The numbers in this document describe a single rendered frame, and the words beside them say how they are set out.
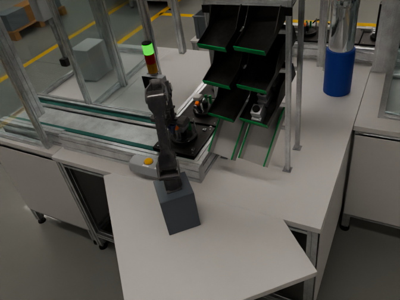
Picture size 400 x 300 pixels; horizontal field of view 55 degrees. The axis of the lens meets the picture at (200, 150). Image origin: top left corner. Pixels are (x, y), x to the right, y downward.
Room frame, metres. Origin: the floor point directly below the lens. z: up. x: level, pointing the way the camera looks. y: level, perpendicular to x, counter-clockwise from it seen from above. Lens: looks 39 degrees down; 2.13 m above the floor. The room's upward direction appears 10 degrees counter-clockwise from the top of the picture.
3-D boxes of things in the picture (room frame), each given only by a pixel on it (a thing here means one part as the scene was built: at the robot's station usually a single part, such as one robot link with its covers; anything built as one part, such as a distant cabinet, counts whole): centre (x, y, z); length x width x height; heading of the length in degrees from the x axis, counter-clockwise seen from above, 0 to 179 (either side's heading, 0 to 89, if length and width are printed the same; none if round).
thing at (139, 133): (1.75, 0.31, 0.91); 0.84 x 0.28 x 0.10; 57
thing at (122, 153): (1.59, 0.38, 0.91); 0.89 x 0.06 x 0.11; 57
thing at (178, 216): (1.13, 0.13, 0.96); 0.14 x 0.14 x 0.20; 11
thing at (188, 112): (1.79, -0.07, 1.01); 0.24 x 0.24 x 0.13; 57
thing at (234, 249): (1.14, 0.09, 0.84); 0.90 x 0.70 x 0.03; 11
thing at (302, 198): (1.95, -0.17, 0.84); 1.50 x 1.41 x 0.03; 57
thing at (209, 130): (1.57, 0.07, 0.96); 0.24 x 0.24 x 0.02; 57
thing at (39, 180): (2.53, 0.72, 0.43); 1.39 x 0.63 x 0.86; 147
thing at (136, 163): (1.44, 0.26, 0.93); 0.21 x 0.07 x 0.06; 57
